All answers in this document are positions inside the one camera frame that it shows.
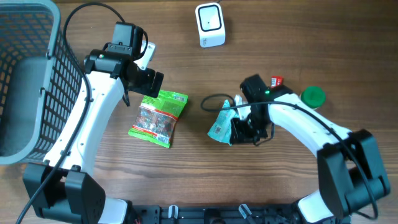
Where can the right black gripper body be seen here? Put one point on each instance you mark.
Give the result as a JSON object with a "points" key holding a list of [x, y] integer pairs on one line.
{"points": [[250, 129]]}

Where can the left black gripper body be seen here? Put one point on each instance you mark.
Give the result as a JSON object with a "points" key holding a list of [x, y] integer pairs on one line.
{"points": [[145, 80]]}

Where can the green lid jar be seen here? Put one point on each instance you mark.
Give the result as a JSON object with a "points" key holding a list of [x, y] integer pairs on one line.
{"points": [[313, 96]]}

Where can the grey plastic mesh basket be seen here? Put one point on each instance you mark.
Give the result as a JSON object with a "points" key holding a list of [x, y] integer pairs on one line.
{"points": [[40, 82]]}

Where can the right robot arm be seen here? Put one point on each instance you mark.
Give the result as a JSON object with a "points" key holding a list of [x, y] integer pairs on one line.
{"points": [[351, 173]]}

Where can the white barcode scanner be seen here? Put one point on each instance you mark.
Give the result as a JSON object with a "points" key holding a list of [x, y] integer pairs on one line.
{"points": [[210, 24]]}

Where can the green candy bag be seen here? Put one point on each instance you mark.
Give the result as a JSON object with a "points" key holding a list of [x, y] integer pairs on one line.
{"points": [[157, 117]]}

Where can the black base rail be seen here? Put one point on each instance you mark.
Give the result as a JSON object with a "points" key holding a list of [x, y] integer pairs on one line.
{"points": [[242, 214]]}

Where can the red coffee stick sachet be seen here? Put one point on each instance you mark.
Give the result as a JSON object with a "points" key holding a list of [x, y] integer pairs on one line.
{"points": [[276, 81]]}

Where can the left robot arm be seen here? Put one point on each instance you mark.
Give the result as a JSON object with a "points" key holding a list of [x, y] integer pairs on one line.
{"points": [[62, 187]]}

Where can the teal snack packet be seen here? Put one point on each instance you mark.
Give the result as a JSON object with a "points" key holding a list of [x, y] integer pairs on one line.
{"points": [[221, 130]]}

